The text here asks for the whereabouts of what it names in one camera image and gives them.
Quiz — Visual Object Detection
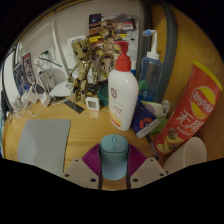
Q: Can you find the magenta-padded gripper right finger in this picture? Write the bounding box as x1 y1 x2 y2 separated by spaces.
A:
125 143 168 190

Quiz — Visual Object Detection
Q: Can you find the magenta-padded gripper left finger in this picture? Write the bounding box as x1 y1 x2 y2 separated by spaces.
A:
63 143 103 190

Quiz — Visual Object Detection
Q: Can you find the metal cup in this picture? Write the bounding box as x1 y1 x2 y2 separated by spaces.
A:
41 68 56 89

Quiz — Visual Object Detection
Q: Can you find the blue model kit box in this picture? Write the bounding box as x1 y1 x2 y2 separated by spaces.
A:
13 52 37 98

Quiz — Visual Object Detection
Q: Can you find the red potato chip can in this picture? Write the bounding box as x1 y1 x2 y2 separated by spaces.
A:
153 60 223 156

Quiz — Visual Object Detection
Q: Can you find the blue spray bottle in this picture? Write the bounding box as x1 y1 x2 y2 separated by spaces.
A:
138 29 164 103

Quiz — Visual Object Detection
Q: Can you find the small blue box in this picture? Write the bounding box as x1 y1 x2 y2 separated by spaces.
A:
130 101 161 140

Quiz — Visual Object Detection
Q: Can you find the white desk lamp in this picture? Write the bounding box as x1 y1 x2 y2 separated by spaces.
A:
19 20 74 98

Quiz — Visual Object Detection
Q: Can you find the white lotion bottle red pump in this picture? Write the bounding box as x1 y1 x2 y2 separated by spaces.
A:
107 40 140 132

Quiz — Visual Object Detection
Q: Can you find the white ceramic mug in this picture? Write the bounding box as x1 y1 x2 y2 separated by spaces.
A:
162 136 208 176

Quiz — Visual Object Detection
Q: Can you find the white wall outlet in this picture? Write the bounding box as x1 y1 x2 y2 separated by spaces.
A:
39 49 56 63

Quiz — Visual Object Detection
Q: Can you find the white power strip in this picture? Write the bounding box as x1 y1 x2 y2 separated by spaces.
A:
39 91 52 107

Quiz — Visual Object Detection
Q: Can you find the clear plastic cup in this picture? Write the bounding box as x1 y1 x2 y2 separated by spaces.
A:
9 94 24 113

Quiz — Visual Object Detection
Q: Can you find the printed figure box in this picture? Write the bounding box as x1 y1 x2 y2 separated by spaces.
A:
88 12 140 61

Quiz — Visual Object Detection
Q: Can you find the tan tree figure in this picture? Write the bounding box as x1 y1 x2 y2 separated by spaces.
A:
96 31 121 76
68 37 99 103

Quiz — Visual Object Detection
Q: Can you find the black ruler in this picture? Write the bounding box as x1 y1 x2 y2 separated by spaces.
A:
63 99 86 115

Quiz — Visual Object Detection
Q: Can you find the grey mouse pad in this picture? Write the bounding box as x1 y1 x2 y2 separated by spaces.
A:
16 118 72 178

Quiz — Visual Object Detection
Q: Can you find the white charger block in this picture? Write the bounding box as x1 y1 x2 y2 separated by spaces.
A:
25 84 40 104

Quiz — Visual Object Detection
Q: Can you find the light blue computer mouse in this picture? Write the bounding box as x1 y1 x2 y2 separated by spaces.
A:
99 134 130 181

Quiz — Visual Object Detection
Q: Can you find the white wall box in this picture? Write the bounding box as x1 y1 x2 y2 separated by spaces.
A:
66 34 89 56

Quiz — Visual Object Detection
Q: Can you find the small white cube clock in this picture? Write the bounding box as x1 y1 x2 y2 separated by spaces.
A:
85 96 101 112

